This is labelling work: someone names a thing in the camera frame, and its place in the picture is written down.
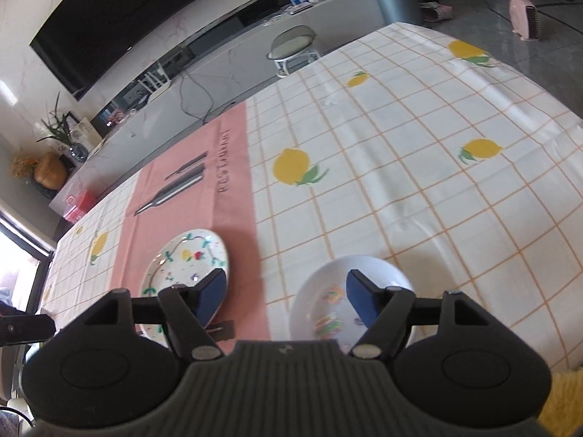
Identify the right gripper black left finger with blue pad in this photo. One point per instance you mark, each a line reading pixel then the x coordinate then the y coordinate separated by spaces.
pixel 187 312

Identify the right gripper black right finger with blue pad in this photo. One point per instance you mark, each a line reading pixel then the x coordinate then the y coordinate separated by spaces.
pixel 384 313

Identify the white floral patterned plate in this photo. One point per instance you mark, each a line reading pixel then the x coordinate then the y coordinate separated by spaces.
pixel 185 260

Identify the white shallow patterned bowl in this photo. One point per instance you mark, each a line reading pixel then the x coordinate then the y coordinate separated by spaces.
pixel 321 310

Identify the pink restaurant placemat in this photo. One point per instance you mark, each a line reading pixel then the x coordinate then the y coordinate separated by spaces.
pixel 222 202

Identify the red tissue box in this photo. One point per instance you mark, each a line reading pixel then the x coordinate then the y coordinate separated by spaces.
pixel 78 205

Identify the lemon checked tablecloth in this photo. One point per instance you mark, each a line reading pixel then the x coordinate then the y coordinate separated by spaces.
pixel 408 146

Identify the orange gourd vase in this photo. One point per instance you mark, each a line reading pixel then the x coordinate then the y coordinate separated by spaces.
pixel 50 172

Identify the plant in blue vase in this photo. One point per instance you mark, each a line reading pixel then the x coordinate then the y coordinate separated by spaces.
pixel 58 129

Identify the grey white tv cabinet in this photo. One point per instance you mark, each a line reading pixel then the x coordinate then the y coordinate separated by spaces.
pixel 233 73

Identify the white wifi router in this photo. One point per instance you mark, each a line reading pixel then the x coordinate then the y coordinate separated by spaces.
pixel 154 80

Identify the small grey rolling stool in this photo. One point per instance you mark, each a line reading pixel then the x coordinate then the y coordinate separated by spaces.
pixel 294 43

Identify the pink space heater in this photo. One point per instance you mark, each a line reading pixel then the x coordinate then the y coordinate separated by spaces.
pixel 524 19

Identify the black wall television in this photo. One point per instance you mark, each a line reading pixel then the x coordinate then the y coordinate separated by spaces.
pixel 82 39

